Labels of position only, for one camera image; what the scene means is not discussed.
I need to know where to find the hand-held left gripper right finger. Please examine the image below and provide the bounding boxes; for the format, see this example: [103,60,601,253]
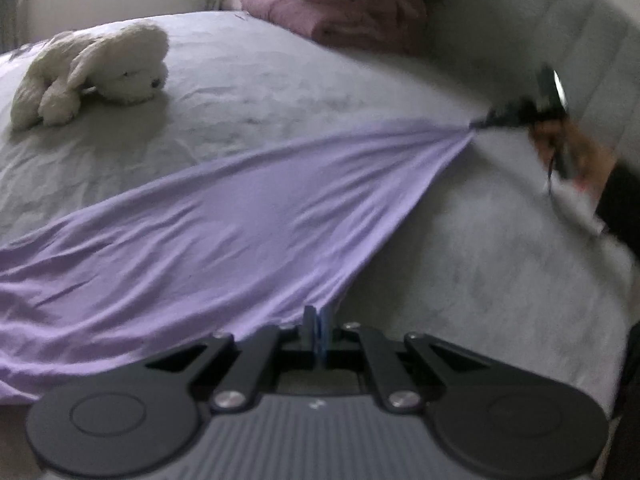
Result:
[318,306,493,413]

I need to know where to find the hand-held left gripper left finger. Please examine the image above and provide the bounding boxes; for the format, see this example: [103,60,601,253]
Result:
[145,306,319,411]

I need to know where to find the white folded garment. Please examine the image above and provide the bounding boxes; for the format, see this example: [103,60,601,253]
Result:
[550,180,621,246]

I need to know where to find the grey quilted headboard cover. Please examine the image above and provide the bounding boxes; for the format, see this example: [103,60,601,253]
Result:
[425,0,640,161]

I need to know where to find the pink folded quilt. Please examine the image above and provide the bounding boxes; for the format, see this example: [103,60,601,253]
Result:
[240,0,431,53]

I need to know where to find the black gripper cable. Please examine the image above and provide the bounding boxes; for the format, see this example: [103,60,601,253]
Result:
[542,155,558,196]

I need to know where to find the lavender pants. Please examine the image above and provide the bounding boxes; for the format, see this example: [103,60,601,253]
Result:
[0,119,476,403]

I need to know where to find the white plush dog toy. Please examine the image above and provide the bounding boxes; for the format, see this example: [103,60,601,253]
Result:
[10,22,170,131]

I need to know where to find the person's right hand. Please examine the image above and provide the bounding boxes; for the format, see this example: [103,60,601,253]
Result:
[530,120,618,196]

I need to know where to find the grey bed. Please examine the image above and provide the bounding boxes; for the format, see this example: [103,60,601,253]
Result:
[0,7,640,480]

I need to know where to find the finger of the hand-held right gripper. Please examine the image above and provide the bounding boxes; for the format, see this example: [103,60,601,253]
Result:
[470,100,524,130]

